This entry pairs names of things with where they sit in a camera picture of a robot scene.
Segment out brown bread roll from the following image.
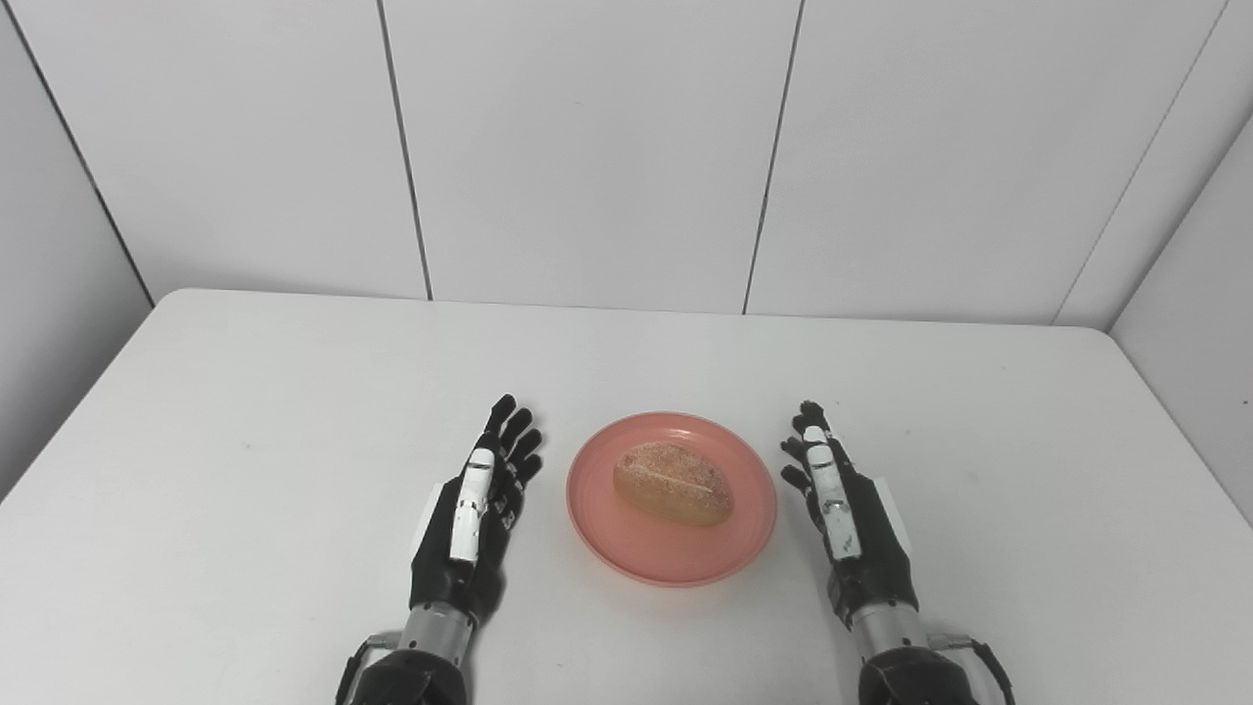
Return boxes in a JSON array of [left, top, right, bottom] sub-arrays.
[[613, 442, 735, 528]]

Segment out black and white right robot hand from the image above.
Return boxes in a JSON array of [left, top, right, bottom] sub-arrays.
[[780, 400, 921, 633]]

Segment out pink round plate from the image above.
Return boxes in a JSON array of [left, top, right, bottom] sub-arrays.
[[567, 411, 779, 588]]

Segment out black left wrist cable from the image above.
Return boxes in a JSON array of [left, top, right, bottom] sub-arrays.
[[336, 634, 402, 705]]

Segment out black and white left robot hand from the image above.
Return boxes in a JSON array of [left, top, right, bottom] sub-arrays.
[[408, 395, 545, 628]]

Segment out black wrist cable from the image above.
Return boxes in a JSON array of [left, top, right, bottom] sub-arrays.
[[336, 634, 402, 705], [928, 634, 1017, 705]]

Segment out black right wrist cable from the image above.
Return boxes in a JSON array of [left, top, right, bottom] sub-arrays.
[[928, 634, 1017, 705]]

